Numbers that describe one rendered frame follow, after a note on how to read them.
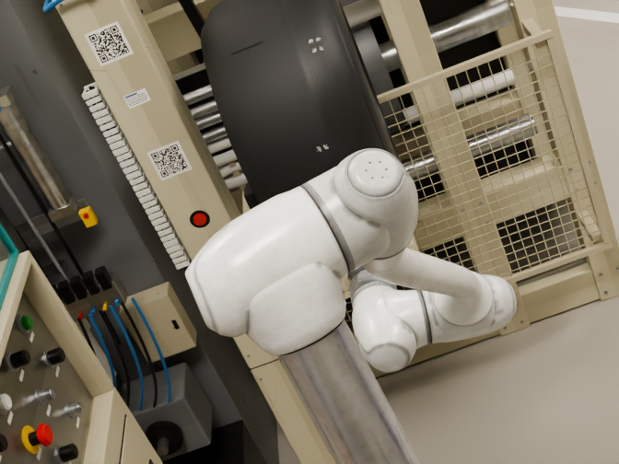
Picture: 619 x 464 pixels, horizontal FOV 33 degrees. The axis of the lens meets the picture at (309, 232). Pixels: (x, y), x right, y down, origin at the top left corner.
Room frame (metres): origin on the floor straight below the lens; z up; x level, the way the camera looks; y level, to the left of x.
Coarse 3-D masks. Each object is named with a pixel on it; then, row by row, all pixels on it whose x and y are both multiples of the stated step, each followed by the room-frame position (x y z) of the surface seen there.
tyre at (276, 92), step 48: (240, 0) 2.13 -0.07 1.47; (288, 0) 2.04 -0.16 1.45; (336, 0) 2.10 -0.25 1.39; (240, 48) 1.99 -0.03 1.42; (288, 48) 1.94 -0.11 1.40; (336, 48) 1.92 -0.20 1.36; (240, 96) 1.92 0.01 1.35; (288, 96) 1.89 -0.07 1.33; (336, 96) 1.86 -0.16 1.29; (240, 144) 1.90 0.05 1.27; (288, 144) 1.86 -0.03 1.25; (336, 144) 1.84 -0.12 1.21; (384, 144) 1.87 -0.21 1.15
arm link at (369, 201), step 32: (352, 160) 1.14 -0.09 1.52; (384, 160) 1.13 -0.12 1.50; (320, 192) 1.15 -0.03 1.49; (352, 192) 1.11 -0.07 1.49; (384, 192) 1.10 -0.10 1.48; (416, 192) 1.16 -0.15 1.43; (352, 224) 1.11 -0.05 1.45; (384, 224) 1.11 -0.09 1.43; (416, 224) 1.18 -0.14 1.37; (352, 256) 1.11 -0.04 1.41; (384, 256) 1.19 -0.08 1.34
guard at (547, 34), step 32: (544, 32) 2.37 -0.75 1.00; (480, 64) 2.39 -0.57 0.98; (384, 96) 2.43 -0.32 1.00; (448, 128) 2.42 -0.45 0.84; (544, 128) 2.38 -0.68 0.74; (576, 128) 2.37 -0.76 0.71; (448, 160) 2.42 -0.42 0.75; (448, 192) 2.43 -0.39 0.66; (544, 192) 2.39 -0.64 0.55; (576, 192) 2.38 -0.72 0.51; (512, 224) 2.41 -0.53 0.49; (448, 256) 2.44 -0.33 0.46; (576, 256) 2.38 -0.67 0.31
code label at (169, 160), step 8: (176, 144) 2.09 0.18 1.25; (152, 152) 2.10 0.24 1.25; (160, 152) 2.10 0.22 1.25; (168, 152) 2.09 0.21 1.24; (176, 152) 2.09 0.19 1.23; (152, 160) 2.10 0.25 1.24; (160, 160) 2.10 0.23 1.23; (168, 160) 2.10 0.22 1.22; (176, 160) 2.09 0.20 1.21; (184, 160) 2.09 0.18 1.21; (160, 168) 2.10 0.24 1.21; (168, 168) 2.10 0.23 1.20; (176, 168) 2.09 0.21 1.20; (184, 168) 2.09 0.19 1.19; (192, 168) 2.09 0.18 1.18; (160, 176) 2.10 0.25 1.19; (168, 176) 2.10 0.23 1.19
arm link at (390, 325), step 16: (368, 288) 1.58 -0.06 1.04; (384, 288) 1.57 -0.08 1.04; (368, 304) 1.53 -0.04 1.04; (384, 304) 1.52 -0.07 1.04; (400, 304) 1.50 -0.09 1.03; (416, 304) 1.50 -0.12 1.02; (352, 320) 1.55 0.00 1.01; (368, 320) 1.49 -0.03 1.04; (384, 320) 1.48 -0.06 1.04; (400, 320) 1.48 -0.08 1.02; (416, 320) 1.47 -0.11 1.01; (368, 336) 1.47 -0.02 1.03; (384, 336) 1.45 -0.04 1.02; (400, 336) 1.45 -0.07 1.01; (416, 336) 1.47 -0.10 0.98; (368, 352) 1.45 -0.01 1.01; (384, 352) 1.44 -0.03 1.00; (400, 352) 1.43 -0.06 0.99; (384, 368) 1.44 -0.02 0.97; (400, 368) 1.44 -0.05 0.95
